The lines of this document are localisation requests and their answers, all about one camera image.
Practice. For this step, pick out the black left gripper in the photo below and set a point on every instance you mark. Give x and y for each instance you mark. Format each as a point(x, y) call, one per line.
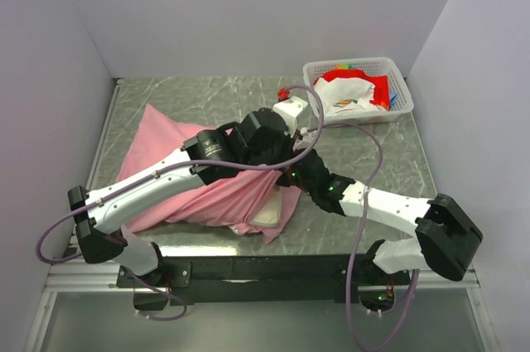
point(288, 146)

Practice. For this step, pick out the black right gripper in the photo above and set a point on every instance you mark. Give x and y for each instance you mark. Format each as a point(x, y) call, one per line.
point(283, 181)

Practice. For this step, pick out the cream pillow with bear print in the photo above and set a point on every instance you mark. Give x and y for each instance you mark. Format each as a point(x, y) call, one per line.
point(270, 214)

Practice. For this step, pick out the pink pillowcase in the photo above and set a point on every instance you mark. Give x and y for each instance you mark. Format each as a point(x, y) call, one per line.
point(229, 203)

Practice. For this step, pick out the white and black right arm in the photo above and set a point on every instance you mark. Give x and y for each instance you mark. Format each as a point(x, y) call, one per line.
point(441, 236)

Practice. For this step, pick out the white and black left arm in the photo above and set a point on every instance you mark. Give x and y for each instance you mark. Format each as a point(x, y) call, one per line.
point(173, 172)

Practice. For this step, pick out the white and red printed cloth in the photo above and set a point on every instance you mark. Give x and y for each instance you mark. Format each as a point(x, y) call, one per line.
point(346, 91)

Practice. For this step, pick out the white plastic mesh basket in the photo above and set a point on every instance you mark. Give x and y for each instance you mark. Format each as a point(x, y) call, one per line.
point(401, 99)

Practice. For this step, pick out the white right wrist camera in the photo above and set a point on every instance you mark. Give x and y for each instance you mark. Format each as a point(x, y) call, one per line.
point(305, 139)

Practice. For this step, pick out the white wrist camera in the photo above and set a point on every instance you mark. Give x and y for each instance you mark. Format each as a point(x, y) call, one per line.
point(290, 108)
point(305, 139)

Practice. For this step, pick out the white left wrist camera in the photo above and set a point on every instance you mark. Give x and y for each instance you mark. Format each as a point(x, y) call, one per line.
point(290, 108)

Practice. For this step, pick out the aluminium extrusion rail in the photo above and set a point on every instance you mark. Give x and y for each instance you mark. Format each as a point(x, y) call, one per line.
point(431, 280)

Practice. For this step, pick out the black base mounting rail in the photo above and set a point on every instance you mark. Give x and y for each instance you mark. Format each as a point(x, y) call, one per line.
point(254, 278)

